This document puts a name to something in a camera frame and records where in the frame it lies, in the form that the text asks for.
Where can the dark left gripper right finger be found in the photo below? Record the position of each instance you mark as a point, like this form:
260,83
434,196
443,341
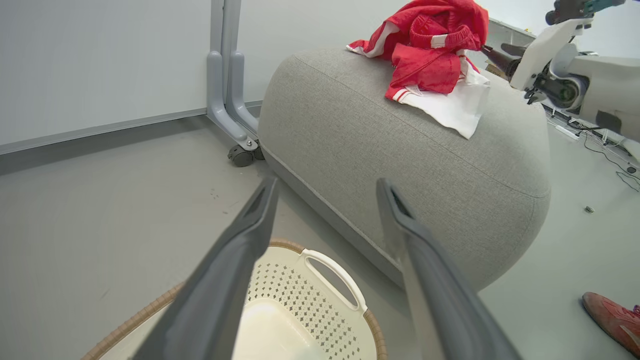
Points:
440,295

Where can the red and white garment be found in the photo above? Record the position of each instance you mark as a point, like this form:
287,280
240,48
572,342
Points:
430,55

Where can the white power strip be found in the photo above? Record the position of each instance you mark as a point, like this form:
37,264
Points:
566,132

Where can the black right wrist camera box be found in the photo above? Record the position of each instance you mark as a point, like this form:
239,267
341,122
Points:
567,11

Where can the red shoe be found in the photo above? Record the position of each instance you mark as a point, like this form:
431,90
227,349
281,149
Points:
612,317

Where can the grey double partition leg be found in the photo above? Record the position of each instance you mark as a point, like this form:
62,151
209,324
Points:
222,75

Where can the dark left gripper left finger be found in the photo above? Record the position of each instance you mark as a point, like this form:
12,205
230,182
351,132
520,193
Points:
220,290

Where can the grey fabric sofa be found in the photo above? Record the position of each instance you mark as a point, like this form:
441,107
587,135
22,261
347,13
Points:
425,185

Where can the black caster wheel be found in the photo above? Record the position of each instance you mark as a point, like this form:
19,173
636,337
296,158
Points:
241,156

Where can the cream plastic laundry basket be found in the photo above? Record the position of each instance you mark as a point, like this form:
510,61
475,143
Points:
300,300

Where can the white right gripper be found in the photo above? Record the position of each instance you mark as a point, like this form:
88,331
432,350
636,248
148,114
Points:
537,55

